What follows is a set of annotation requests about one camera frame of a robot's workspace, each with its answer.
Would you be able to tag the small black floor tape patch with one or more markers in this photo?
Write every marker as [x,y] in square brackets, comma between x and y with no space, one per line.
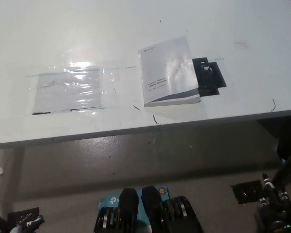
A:
[17,213]

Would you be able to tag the clear plastic zip bag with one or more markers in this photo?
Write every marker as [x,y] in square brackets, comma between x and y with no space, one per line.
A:
[68,92]

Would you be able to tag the dark desk underframe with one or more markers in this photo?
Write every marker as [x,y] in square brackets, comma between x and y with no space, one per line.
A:
[288,136]

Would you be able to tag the large black floor tape patch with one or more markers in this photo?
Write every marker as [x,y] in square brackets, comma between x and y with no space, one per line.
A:
[247,193]

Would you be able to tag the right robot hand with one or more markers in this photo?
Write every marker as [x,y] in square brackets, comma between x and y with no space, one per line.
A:
[276,206]

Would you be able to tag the black slanted leg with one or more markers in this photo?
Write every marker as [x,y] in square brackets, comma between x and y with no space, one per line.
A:
[289,165]

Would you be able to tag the robot torso block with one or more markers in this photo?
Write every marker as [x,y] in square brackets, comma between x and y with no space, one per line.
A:
[174,213]
[116,213]

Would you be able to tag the white grey paperback book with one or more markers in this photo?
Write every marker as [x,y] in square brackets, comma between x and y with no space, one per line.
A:
[169,72]

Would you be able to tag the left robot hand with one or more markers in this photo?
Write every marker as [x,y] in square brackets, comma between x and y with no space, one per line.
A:
[30,222]

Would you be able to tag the robot left torso block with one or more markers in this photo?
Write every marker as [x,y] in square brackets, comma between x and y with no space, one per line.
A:
[116,213]

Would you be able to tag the robot right torso block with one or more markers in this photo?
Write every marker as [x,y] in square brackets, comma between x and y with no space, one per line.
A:
[174,213]

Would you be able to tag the black marker patch on desk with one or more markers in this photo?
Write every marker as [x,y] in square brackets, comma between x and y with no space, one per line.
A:
[215,77]

